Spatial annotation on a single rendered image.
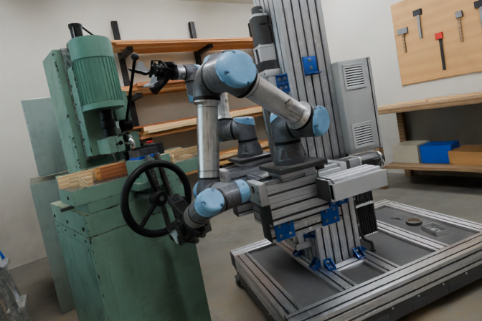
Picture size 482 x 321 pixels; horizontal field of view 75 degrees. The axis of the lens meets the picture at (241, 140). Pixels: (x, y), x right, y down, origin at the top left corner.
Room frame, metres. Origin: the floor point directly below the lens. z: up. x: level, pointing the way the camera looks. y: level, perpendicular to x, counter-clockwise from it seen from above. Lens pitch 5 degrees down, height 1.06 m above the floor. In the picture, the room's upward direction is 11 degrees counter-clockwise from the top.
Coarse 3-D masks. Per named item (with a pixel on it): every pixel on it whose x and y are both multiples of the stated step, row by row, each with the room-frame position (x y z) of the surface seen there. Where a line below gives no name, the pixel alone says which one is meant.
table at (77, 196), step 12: (192, 168) 1.49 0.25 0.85; (96, 180) 1.34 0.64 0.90; (108, 180) 1.27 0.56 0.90; (120, 180) 1.26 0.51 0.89; (60, 192) 1.27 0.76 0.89; (72, 192) 1.14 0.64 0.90; (84, 192) 1.16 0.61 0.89; (96, 192) 1.19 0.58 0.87; (108, 192) 1.22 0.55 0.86; (120, 192) 1.25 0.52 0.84; (72, 204) 1.16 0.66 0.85; (84, 204) 1.16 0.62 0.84
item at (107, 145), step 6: (108, 138) 1.37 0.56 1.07; (114, 138) 1.38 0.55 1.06; (120, 138) 1.40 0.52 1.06; (102, 144) 1.42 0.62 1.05; (108, 144) 1.36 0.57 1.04; (114, 144) 1.38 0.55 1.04; (102, 150) 1.43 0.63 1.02; (108, 150) 1.37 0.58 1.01; (114, 150) 1.37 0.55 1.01; (120, 150) 1.39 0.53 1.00
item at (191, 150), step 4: (184, 148) 1.67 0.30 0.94; (188, 148) 1.67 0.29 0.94; (192, 148) 1.69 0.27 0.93; (196, 148) 1.70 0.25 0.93; (172, 152) 1.61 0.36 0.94; (176, 152) 1.62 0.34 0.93; (180, 152) 1.64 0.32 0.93; (184, 152) 1.65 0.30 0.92; (188, 152) 1.67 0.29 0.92; (192, 152) 1.69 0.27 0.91; (196, 152) 1.70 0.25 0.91; (176, 156) 1.62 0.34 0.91; (92, 172) 1.35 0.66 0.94
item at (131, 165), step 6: (162, 156) 1.29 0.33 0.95; (168, 156) 1.31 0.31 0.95; (126, 162) 1.31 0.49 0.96; (132, 162) 1.27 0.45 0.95; (138, 162) 1.22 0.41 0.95; (144, 162) 1.24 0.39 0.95; (132, 168) 1.28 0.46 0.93; (156, 168) 1.27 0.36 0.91; (144, 174) 1.23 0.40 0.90; (156, 174) 1.26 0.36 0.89; (168, 174) 1.30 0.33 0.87; (138, 180) 1.25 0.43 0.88; (144, 180) 1.23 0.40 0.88
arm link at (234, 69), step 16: (208, 64) 1.02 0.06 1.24; (224, 64) 0.95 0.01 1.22; (240, 64) 0.97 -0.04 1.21; (208, 80) 1.01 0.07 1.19; (224, 80) 0.96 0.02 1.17; (240, 80) 0.96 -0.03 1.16; (256, 80) 1.01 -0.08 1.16; (240, 96) 1.03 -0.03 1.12; (256, 96) 1.05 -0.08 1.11; (272, 96) 1.07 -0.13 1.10; (288, 96) 1.13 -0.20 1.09; (288, 112) 1.13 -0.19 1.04; (304, 112) 1.16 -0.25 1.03; (320, 112) 1.18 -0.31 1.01; (304, 128) 1.18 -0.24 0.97; (320, 128) 1.17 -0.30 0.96
